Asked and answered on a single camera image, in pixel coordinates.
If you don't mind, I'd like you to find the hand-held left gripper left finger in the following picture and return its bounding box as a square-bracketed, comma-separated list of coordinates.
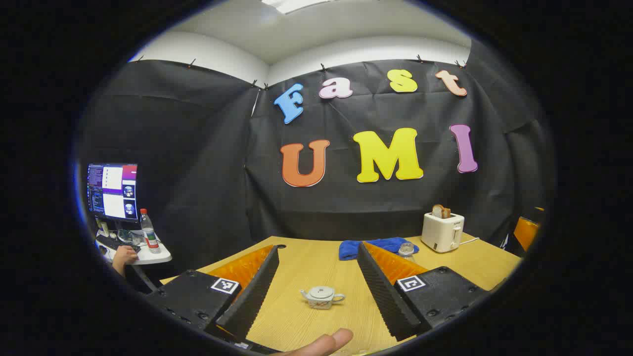
[146, 244, 280, 343]

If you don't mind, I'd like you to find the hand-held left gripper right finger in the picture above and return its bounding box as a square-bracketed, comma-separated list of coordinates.
[356, 241, 495, 343]

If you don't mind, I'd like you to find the white ceramic teacup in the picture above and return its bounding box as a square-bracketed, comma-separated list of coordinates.
[300, 286, 346, 310]

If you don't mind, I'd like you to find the red cap plastic bottle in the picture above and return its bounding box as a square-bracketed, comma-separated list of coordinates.
[140, 208, 161, 254]

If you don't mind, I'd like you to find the blue towel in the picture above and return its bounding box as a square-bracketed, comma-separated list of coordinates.
[339, 237, 420, 261]

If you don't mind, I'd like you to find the white toaster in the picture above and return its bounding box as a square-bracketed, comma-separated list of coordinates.
[421, 212, 465, 253]

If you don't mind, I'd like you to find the white side table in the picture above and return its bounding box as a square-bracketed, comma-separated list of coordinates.
[96, 232, 173, 265]

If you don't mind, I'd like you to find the black backdrop cloth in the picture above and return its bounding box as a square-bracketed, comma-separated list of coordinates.
[79, 40, 557, 277]

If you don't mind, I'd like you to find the black keyboard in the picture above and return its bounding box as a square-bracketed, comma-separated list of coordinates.
[96, 235, 141, 253]

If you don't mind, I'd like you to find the orange chair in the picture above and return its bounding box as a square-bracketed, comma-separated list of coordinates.
[512, 208, 544, 253]

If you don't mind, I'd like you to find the computer monitor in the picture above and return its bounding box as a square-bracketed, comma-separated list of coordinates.
[87, 163, 139, 223]

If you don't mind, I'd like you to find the ceiling light panel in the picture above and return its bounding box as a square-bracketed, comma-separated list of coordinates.
[261, 0, 327, 14]

